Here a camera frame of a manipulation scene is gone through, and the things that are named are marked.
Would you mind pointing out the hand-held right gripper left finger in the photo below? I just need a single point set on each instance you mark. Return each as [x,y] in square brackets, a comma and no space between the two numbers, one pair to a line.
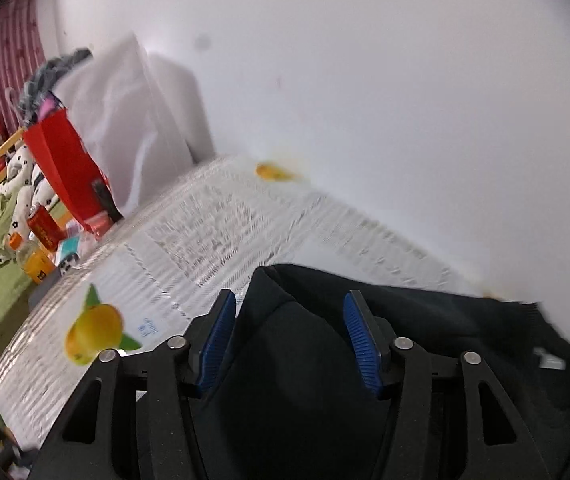
[217,340]

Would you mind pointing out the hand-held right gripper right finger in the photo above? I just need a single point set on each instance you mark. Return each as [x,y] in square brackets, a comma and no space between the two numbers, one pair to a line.
[362,345]

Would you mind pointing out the dark navy shirt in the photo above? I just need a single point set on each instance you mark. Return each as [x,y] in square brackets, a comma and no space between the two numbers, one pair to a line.
[305,360]

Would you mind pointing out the fruit print tablecloth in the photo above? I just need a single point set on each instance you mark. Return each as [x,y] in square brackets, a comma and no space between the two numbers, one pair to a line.
[205,240]

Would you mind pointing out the orange juice bottle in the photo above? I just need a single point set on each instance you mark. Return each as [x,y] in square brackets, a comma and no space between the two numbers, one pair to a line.
[39,267]

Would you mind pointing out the red can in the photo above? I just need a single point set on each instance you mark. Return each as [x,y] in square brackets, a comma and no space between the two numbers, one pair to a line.
[45,227]

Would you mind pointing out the orange capped bottle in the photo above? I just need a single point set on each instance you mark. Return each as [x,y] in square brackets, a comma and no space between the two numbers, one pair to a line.
[20,247]

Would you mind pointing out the red paper bag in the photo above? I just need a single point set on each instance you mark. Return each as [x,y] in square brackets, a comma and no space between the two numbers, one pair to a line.
[62,160]

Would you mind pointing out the white plastic bag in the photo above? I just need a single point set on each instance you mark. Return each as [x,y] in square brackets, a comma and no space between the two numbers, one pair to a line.
[125,110]

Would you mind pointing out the white spotted cloth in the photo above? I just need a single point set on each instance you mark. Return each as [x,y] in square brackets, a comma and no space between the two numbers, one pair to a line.
[27,170]

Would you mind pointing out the grey cloth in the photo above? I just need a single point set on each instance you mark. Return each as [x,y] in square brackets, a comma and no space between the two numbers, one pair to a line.
[40,82]

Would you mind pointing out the red striped curtain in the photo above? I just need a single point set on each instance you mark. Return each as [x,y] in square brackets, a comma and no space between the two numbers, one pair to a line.
[0,60]

